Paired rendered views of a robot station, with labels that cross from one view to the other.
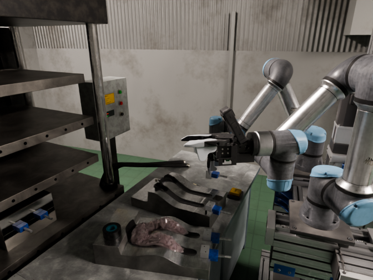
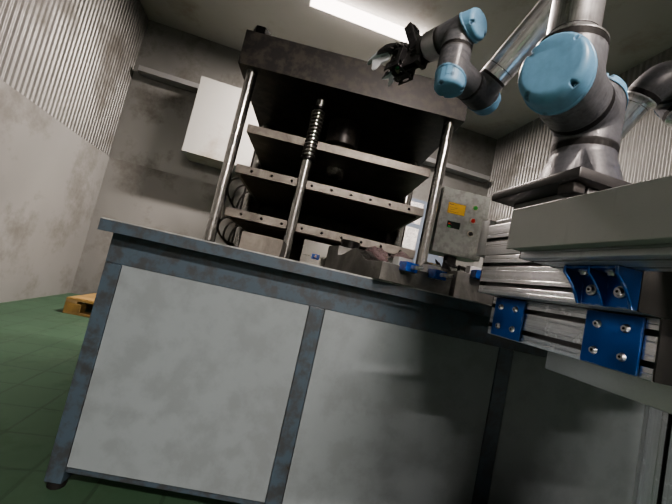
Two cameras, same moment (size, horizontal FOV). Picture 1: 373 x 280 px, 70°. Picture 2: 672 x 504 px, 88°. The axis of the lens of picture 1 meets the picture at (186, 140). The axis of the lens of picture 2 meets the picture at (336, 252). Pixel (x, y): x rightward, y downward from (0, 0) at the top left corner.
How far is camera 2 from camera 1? 133 cm
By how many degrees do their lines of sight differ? 64
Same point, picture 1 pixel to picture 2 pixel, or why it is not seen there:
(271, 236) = (484, 236)
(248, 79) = not seen: outside the picture
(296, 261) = (509, 278)
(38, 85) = (382, 161)
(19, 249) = not seen: hidden behind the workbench
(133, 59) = not seen: hidden behind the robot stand
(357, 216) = (536, 73)
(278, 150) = (438, 33)
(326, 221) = (557, 167)
